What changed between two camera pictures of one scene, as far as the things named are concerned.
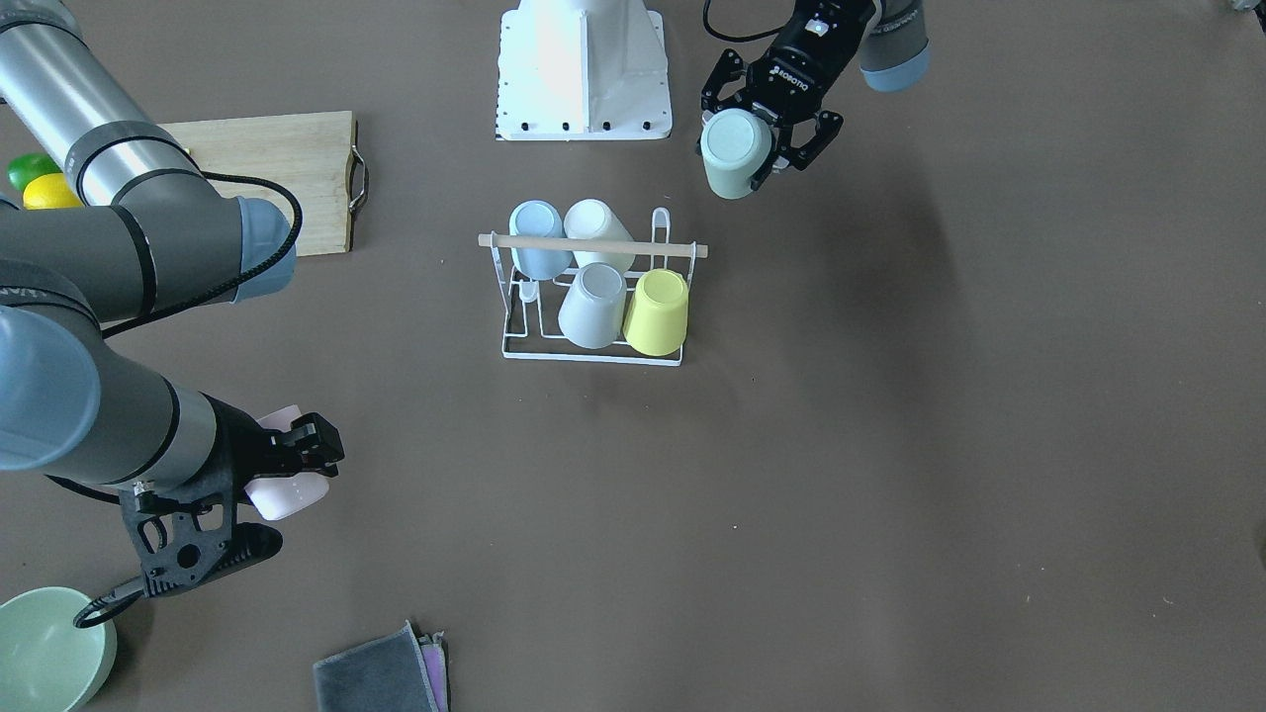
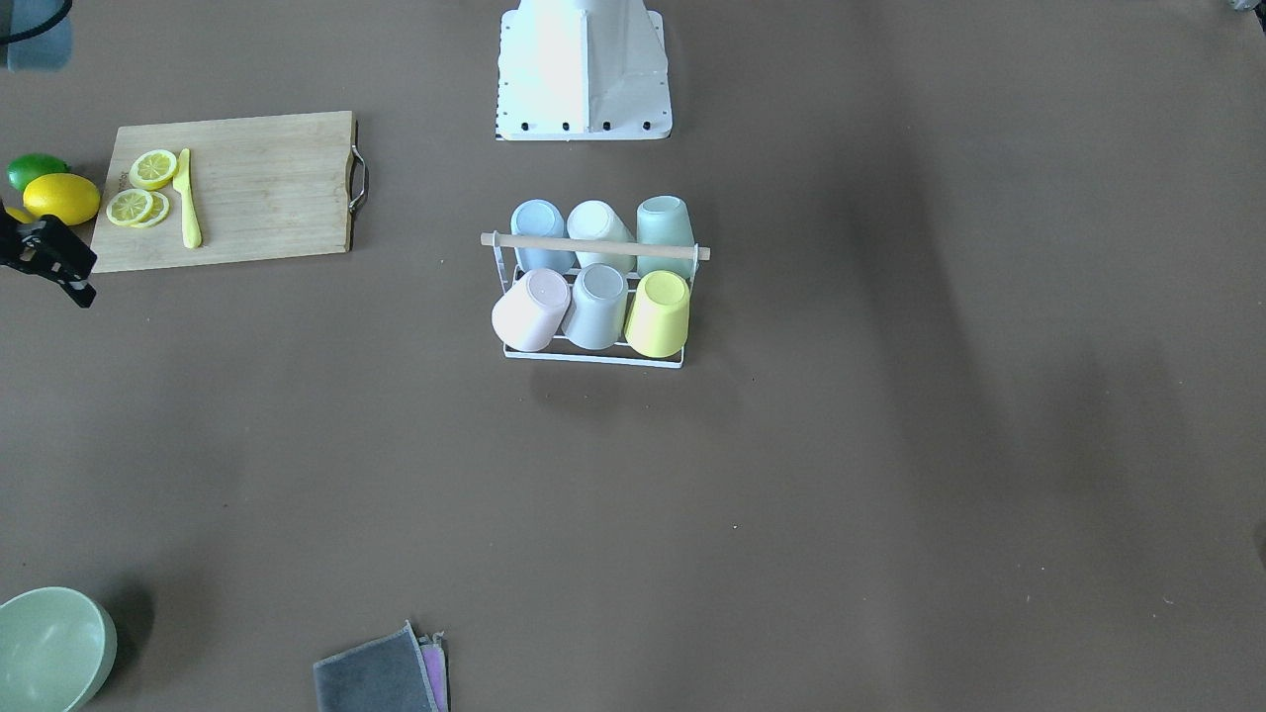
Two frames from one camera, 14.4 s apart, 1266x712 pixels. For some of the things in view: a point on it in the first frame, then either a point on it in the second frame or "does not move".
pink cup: (277, 495) -> (528, 315)
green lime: (27, 166) does not move
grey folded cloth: (393, 670) does not move
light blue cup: (534, 218) does not move
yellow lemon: (49, 191) does not move
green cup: (735, 142) -> (664, 220)
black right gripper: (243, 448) -> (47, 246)
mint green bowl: (46, 663) does not move
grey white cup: (592, 312) does not move
